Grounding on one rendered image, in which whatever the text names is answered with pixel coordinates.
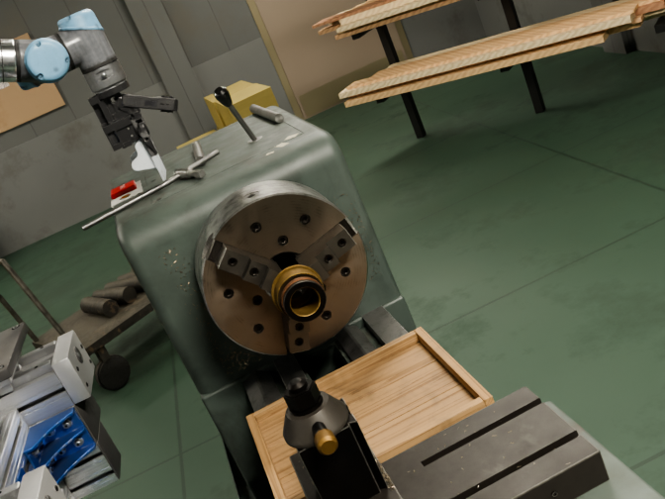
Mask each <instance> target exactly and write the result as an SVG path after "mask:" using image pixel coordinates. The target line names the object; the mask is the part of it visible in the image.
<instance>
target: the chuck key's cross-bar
mask: <svg viewBox="0 0 665 499"><path fill-rule="evenodd" d="M218 154H220V152H219V151H218V150H214V151H213V152H211V153H209V154H208V155H206V156H204V157H203V158H201V159H200V160H198V161H196V162H195V163H193V164H191V165H190V166H188V167H186V168H192V169H196V168H197V167H199V166H201V165H202V164H204V163H205V162H207V161H209V160H210V159H212V158H213V157H215V156H217V155H218ZM179 178H180V176H179V174H178V173H177V174H175V175H173V176H172V177H170V178H169V179H167V180H165V181H163V182H162V183H160V184H158V185H156V186H154V187H152V188H151V189H149V190H148V191H146V192H144V193H142V194H140V195H138V196H137V197H135V198H133V199H131V200H129V201H127V202H125V203H124V204H122V205H120V206H118V207H116V208H114V209H112V210H111V211H109V212H107V213H105V214H103V215H101V216H99V217H97V218H96V219H94V220H92V221H90V222H88V223H86V224H84V225H83V226H81V228H82V229H83V231H86V230H88V229H90V228H91V227H93V226H95V225H97V224H99V223H101V222H102V221H104V220H106V219H108V218H110V217H112V216H114V215H115V214H117V213H119V212H121V211H123V210H125V209H127V208H128V207H130V206H132V205H134V204H136V203H138V202H140V201H141V200H143V199H144V198H146V197H148V196H150V195H152V194H153V193H155V192H157V191H159V190H161V189H163V188H165V187H166V186H168V185H170V184H171V183H173V182H175V181H176V180H178V179H179Z"/></svg>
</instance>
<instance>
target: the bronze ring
mask: <svg viewBox="0 0 665 499"><path fill-rule="evenodd" d="M304 287H307V289H306V291H305V293H304V294H303V295H302V296H300V297H298V298H295V299H291V298H292V296H293V294H294V293H295V292H296V291H297V290H298V289H300V288H304ZM271 298H272V301H273V303H274V305H275V306H276V307H277V309H278V310H280V311H281V312H282V313H284V314H285V315H286V316H288V317H290V318H291V319H293V320H294V321H297V322H310V321H313V320H315V319H316V318H318V317H319V316H320V315H321V314H322V313H323V311H324V309H325V307H326V303H327V296H326V293H325V288H324V285H323V282H322V280H321V278H320V276H319V275H318V274H317V273H316V272H315V271H314V270H313V269H312V268H310V267H309V266H307V265H302V264H296V265H291V266H288V267H286V268H284V269H283V270H281V271H280V272H279V273H278V274H277V275H276V277H275V278H274V280H273V283H272V286H271Z"/></svg>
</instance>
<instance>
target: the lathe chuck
mask: <svg viewBox="0 0 665 499"><path fill-rule="evenodd" d="M254 192H259V194H257V195H255V196H254V197H251V198H249V199H246V200H242V199H243V198H244V197H245V196H247V195H249V194H251V193H254ZM343 219H345V220H346V221H347V223H348V224H349V225H350V227H351V228H352V229H353V230H354V231H355V232H356V234H355V235H354V236H352V238H353V239H354V241H355V242H356V245H355V246H354V247H352V248H351V249H350V250H348V251H347V252H346V253H345V254H343V255H342V256H341V257H340V258H339V259H338V260H339V261H340V263H339V264H338V265H337V266H335V267H334V268H333V269H332V270H330V271H329V272H328V274H329V275H330V277H329V278H327V279H326V280H325V281H324V282H323V285H324V288H325V293H326V296H327V303H326V307H325V309H324V311H323V313H322V314H321V315H320V316H319V317H318V318H316V319H315V320H313V321H310V322H309V323H310V332H309V341H310V349H314V348H316V347H318V346H320V345H322V344H323V343H325V342H327V341H328V340H330V339H331V338H332V337H334V336H335V335H336V334H337V333H339V332H340V331H341V330H342V329H343V328H344V327H345V326H346V324H347V323H348V322H349V321H350V319H351V318H352V317H353V315H354V314H355V312H356V310H357V309H358V307H359V305H360V303H361V300H362V298H363V295H364V292H365V288H366V284H367V277H368V259H367V253H366V248H365V245H364V242H363V239H362V237H361V236H360V234H359V232H358V231H356V230H355V228H354V227H353V226H352V224H351V222H350V221H349V220H348V218H347V217H346V215H345V214H344V213H343V212H342V211H341V210H340V209H338V208H337V207H336V205H334V204H333V203H332V202H331V201H329V200H328V199H327V198H325V197H324V196H323V195H321V194H319V193H317V192H315V191H313V190H311V189H309V188H306V187H303V186H299V185H294V184H286V183H275V184H267V185H262V186H258V187H254V188H251V189H249V190H246V191H244V192H242V193H241V194H240V195H238V196H236V197H235V198H233V199H232V200H230V201H229V202H228V203H227V204H225V205H224V206H223V207H222V208H221V209H220V210H219V211H218V212H217V213H216V215H215V216H214V217H213V218H212V220H211V221H210V223H209V224H208V226H207V228H206V230H205V232H204V234H203V236H202V239H201V241H200V244H199V247H198V252H197V261H196V270H197V279H198V283H199V287H200V290H201V293H202V296H203V299H204V301H205V304H206V307H207V309H208V312H209V314H210V316H211V317H212V319H213V321H214V322H215V324H216V325H217V326H218V328H219V329H220V330H221V331H222V332H223V333H224V334H225V335H226V336H227V337H228V338H229V339H231V340H232V341H233V342H235V343H236V344H238V345H240V346H242V347H243V348H246V349H249V350H252V351H255V352H259V353H263V354H270V355H287V351H286V344H285V337H284V329H283V321H282V313H281V311H280V310H278V309H277V307H276V306H275V305H274V303H273V301H272V298H271V292H269V291H266V290H263V289H261V288H260V287H259V285H256V284H253V283H250V282H248V281H245V280H243V279H242V278H241V276H238V275H235V274H232V273H229V272H226V271H223V270H221V269H218V267H217V265H216V263H215V262H214V261H211V260H208V259H207V258H206V253H207V251H208V249H209V246H210V244H211V241H212V240H216V241H219V242H221V243H224V244H227V245H230V246H233V247H235V248H238V249H241V250H246V251H249V252H251V253H254V254H257V255H260V256H263V257H266V258H268V259H271V258H273V257H274V256H276V255H277V254H280V253H283V252H292V253H296V254H300V253H301V252H302V251H304V250H305V249H306V248H308V247H309V246H310V245H312V244H313V243H314V242H315V241H317V240H318V239H319V238H320V237H322V236H323V235H324V234H325V233H327V232H328V231H329V230H330V229H332V228H333V227H334V226H335V225H337V224H338V223H339V222H340V221H342V220H343Z"/></svg>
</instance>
